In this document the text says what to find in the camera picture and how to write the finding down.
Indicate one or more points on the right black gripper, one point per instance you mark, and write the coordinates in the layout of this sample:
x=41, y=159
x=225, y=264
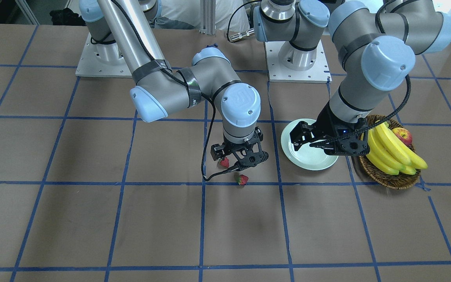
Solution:
x=218, y=150

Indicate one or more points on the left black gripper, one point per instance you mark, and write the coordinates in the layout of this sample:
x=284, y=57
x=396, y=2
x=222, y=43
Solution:
x=325, y=121

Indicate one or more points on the red strawberry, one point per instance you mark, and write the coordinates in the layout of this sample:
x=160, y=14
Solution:
x=224, y=162
x=241, y=179

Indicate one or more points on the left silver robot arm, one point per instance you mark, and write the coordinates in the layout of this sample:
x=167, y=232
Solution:
x=377, y=51

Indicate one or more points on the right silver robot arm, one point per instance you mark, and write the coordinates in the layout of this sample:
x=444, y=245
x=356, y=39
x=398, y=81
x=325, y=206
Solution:
x=159, y=92

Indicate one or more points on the light green plate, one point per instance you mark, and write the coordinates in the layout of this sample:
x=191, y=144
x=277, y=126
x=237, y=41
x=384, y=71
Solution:
x=307, y=157

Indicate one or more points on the woven wicker basket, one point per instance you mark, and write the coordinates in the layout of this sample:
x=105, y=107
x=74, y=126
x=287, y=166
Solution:
x=401, y=181

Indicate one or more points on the yellow banana bunch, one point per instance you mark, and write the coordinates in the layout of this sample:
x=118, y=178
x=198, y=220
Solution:
x=390, y=155

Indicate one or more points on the red yellow apple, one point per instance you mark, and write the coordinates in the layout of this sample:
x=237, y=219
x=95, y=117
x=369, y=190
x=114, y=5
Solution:
x=403, y=135

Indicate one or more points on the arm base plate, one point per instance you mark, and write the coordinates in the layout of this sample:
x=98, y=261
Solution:
x=298, y=62
x=102, y=61

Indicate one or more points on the aluminium frame post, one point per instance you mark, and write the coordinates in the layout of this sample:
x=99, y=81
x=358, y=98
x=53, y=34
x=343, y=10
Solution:
x=207, y=17

